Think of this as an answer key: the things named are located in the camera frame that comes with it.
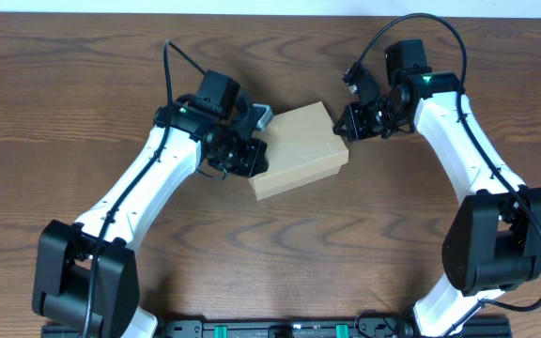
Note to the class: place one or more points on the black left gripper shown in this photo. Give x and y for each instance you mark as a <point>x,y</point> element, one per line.
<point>248,165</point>

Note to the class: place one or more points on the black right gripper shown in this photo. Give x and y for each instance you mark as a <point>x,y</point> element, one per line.
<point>356,130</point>

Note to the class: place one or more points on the brown cardboard box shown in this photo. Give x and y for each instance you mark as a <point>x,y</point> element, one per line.
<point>302,148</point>

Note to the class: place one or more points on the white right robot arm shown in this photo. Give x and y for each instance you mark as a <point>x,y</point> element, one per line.
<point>494,243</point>

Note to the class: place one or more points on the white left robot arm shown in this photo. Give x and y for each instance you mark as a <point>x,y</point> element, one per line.
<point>86,276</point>

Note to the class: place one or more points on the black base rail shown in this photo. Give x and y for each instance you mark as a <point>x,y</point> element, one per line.
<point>366,326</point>

